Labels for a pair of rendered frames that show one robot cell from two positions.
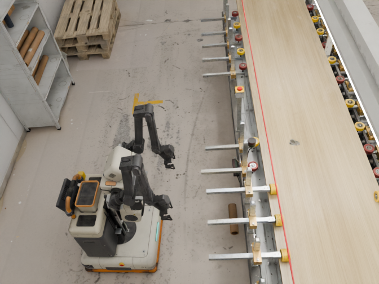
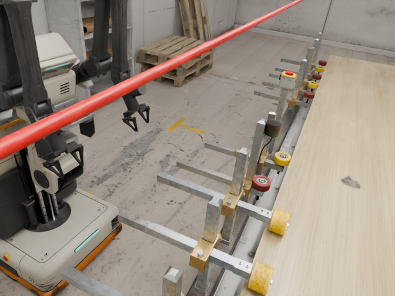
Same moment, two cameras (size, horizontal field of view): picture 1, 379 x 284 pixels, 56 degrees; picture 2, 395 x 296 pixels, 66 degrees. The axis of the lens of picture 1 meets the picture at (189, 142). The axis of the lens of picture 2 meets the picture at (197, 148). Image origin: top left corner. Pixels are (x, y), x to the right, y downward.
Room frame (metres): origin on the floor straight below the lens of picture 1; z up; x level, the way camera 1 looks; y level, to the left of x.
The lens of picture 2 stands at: (0.49, -0.47, 1.72)
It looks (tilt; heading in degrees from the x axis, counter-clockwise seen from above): 32 degrees down; 16
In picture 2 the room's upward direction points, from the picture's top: 6 degrees clockwise
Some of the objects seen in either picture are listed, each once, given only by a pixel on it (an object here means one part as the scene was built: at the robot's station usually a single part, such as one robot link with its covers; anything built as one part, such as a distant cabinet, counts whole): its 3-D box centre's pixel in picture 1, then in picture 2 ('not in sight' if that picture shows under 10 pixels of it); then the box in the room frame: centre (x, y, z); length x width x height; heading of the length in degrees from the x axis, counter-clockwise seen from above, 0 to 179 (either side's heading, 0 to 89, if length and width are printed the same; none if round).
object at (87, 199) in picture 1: (89, 196); (10, 125); (1.55, 0.85, 0.87); 0.23 x 0.15 x 0.11; 171
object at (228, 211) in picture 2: (248, 187); (232, 200); (1.38, -0.39, 0.95); 0.14 x 0.06 x 0.05; 174
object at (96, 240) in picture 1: (101, 213); (25, 169); (1.55, 0.82, 0.59); 0.55 x 0.34 x 0.83; 171
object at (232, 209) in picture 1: (233, 218); not in sight; (1.60, -0.32, 0.04); 0.30 x 0.08 x 0.08; 174
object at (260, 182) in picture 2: (252, 168); (259, 189); (1.60, -0.47, 0.85); 0.08 x 0.08 x 0.11
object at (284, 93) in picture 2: (238, 114); (276, 123); (2.16, -0.47, 0.93); 0.05 x 0.05 x 0.45; 84
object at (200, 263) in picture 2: (252, 218); (206, 247); (1.13, -0.36, 0.95); 0.14 x 0.06 x 0.05; 174
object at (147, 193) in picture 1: (143, 182); (27, 54); (1.25, 0.32, 1.41); 0.11 x 0.06 x 0.43; 170
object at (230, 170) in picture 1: (228, 171); (218, 177); (1.62, -0.28, 0.84); 0.43 x 0.03 x 0.04; 84
